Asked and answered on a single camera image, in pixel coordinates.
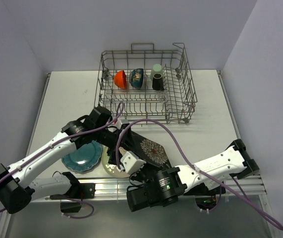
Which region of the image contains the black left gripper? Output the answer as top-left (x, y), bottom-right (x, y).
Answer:
top-left (93, 125), bottom-right (140, 165)

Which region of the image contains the black floral square plate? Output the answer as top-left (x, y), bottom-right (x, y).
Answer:
top-left (124, 130), bottom-right (171, 169)

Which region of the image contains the orange bowl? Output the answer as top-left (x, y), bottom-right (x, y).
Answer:
top-left (113, 70), bottom-right (127, 90)

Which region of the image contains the blue patterned bowl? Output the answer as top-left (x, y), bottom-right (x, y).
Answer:
top-left (129, 68), bottom-right (144, 89)

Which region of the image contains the clear drinking glass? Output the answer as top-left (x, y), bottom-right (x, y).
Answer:
top-left (158, 91), bottom-right (169, 103)

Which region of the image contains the black mug brown inside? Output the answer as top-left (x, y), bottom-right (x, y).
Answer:
top-left (152, 73), bottom-right (164, 91)

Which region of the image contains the light green plastic cup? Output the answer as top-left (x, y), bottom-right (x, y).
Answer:
top-left (150, 64), bottom-right (163, 80)

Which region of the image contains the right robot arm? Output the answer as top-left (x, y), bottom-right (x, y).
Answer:
top-left (126, 139), bottom-right (259, 212)

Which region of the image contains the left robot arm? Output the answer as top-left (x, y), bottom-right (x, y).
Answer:
top-left (0, 103), bottom-right (124, 214)

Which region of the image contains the teal scalloped plate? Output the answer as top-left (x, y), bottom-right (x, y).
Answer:
top-left (61, 141), bottom-right (104, 173)

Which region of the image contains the green cream round plate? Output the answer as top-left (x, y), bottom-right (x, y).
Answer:
top-left (101, 146), bottom-right (129, 179)

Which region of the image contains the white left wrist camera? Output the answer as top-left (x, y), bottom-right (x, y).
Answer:
top-left (114, 119), bottom-right (129, 129)

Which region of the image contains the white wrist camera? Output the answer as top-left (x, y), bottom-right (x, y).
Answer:
top-left (120, 151), bottom-right (146, 175)
top-left (114, 119), bottom-right (129, 129)

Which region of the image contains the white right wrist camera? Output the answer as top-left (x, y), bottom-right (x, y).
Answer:
top-left (120, 151), bottom-right (146, 175)

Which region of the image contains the aluminium table edge rail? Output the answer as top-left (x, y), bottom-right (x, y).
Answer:
top-left (6, 158), bottom-right (267, 203)

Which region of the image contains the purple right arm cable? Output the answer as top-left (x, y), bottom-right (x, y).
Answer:
top-left (115, 119), bottom-right (283, 231)

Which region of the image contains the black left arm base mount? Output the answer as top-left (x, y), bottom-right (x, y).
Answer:
top-left (50, 183), bottom-right (95, 214)

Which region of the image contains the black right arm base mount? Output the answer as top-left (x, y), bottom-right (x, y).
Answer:
top-left (184, 183), bottom-right (226, 214)

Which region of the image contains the grey wire dish rack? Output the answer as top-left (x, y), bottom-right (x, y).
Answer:
top-left (94, 43), bottom-right (197, 124)

